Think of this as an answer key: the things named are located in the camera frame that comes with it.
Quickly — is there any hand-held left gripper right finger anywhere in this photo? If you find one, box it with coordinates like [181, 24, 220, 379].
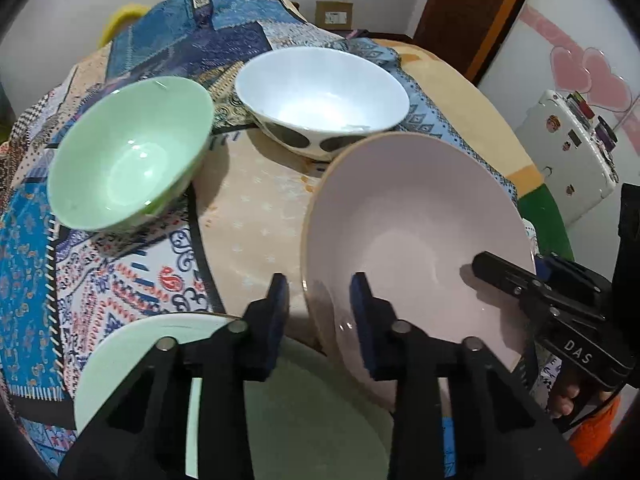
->
[350, 272, 586, 480]

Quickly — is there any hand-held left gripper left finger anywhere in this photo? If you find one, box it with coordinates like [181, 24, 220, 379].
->
[59, 272, 291, 480]

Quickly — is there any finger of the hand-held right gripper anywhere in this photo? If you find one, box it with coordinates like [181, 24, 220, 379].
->
[472, 252, 606, 322]
[535, 255, 614, 311]

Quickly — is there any light green plate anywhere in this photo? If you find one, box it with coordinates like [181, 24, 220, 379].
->
[74, 312, 393, 480]

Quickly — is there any pink bowl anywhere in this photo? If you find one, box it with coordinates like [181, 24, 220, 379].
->
[300, 131, 538, 411]

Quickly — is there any light green bowl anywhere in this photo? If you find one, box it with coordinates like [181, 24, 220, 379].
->
[47, 76, 215, 233]

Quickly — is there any white bowl with black dots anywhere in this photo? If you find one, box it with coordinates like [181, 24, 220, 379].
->
[235, 46, 412, 157]

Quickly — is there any person's right hand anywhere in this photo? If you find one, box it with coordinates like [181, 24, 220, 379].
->
[547, 365, 583, 419]

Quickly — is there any row of small colourful bottles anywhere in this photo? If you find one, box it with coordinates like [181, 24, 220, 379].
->
[567, 91, 622, 152]

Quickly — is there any patchwork printed blanket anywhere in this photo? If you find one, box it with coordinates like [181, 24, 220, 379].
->
[0, 0, 556, 466]

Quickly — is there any wooden wardrobe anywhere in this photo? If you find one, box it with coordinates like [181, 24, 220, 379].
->
[470, 0, 640, 196]

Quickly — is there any white sliding wardrobe door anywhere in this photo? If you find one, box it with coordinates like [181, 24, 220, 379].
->
[477, 0, 640, 186]

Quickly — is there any brown wooden door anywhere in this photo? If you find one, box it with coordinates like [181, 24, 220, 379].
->
[412, 0, 526, 61]

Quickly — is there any small cardboard box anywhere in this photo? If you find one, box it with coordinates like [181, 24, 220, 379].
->
[315, 1, 354, 28]

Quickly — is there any yellow foam tube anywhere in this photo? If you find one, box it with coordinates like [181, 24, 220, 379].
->
[102, 4, 151, 46]

